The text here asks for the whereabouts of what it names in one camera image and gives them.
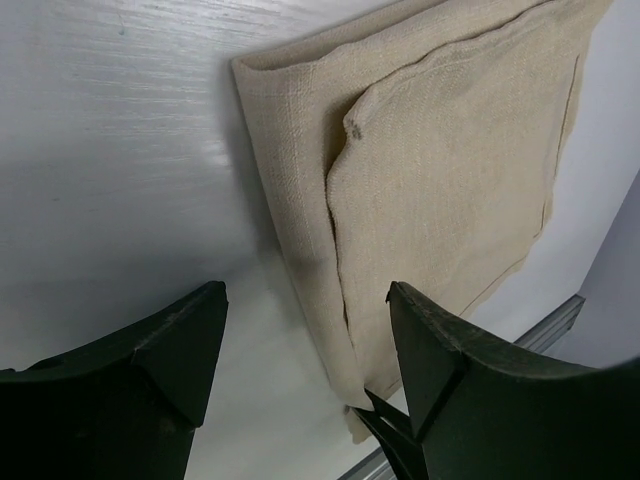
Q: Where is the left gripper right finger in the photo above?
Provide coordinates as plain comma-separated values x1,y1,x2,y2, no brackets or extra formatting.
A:
358,282,639,479

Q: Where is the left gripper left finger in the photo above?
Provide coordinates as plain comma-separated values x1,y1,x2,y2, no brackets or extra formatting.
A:
1,281,228,479

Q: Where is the beige cloth napkin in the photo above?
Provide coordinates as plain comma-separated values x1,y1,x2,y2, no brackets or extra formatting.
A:
232,1,609,443

